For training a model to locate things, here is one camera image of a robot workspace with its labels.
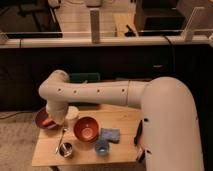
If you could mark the black object on floor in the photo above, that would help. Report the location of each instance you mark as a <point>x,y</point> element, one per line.
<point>130,32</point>

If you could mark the metal post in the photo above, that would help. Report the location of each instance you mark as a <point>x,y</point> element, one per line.
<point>188,32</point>
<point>95,25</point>

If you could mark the small metal cup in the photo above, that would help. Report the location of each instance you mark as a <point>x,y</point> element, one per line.
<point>66,150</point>

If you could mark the black and white brush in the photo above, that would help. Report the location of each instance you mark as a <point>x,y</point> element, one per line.
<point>140,155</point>

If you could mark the black knife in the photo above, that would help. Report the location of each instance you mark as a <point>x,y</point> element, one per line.
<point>138,133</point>

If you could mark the wooden table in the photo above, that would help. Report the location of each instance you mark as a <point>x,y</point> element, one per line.
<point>108,116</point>

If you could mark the orange carrot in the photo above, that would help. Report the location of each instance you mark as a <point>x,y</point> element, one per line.
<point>47,122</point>

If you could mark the center metal post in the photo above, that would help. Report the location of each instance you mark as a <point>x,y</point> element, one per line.
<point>95,25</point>

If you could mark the green plastic tray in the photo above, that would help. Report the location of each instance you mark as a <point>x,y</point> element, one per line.
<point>83,78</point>

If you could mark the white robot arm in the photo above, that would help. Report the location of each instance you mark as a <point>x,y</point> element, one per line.
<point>171,133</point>

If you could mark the orange bowl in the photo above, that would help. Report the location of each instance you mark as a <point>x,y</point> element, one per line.
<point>86,129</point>

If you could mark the right metal post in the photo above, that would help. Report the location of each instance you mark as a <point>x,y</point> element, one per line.
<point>188,32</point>

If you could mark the blue sponge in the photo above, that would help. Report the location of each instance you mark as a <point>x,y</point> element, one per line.
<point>111,135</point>

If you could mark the white horizontal rail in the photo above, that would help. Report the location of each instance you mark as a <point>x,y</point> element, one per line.
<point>105,41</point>

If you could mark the small blue cup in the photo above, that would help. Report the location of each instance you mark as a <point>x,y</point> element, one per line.
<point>102,147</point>

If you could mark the dark red bowl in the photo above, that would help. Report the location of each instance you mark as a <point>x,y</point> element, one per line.
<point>41,116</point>

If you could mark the white plastic cup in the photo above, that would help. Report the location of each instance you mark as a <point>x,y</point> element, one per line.
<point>72,113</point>

